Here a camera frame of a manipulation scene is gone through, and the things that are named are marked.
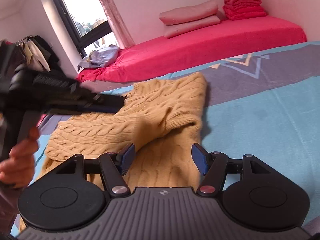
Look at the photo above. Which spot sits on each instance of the folded red blanket stack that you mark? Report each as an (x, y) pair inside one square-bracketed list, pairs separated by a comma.
[(243, 9)]

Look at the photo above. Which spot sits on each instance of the upper pink pillow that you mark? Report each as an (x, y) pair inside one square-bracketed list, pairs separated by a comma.
[(189, 13)]

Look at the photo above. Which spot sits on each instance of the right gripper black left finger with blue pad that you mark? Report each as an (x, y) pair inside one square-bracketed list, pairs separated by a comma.
[(113, 167)]

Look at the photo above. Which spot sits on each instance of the lower pink pillow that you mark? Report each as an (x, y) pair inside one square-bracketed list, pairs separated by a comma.
[(182, 28)]

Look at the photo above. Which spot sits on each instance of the pink lace curtain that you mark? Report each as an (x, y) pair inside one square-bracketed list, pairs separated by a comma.
[(117, 24)]

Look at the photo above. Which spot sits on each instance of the mustard cable-knit sweater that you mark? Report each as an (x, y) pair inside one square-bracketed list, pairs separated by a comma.
[(162, 118)]

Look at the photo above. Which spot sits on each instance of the hanging clothes on rack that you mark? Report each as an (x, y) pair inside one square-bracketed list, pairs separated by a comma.
[(39, 55)]

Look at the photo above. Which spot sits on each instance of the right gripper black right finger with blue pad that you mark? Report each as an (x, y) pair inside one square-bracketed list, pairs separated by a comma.
[(213, 167)]

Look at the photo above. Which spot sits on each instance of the person's left hand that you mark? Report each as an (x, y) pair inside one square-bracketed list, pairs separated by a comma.
[(18, 170)]

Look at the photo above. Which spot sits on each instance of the red sheeted bed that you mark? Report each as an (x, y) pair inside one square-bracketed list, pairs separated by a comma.
[(161, 56)]

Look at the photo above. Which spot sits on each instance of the pink pillow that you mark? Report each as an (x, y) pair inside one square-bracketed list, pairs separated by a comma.
[(189, 13), (182, 28)]

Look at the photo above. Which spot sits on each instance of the blue grey patterned bedspread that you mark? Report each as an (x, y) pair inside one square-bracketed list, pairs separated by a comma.
[(262, 111)]

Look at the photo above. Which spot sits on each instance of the crumpled light blue garment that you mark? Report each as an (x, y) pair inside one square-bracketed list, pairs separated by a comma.
[(102, 56)]

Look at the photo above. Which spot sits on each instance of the black framed window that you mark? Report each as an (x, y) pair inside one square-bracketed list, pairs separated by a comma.
[(86, 23)]

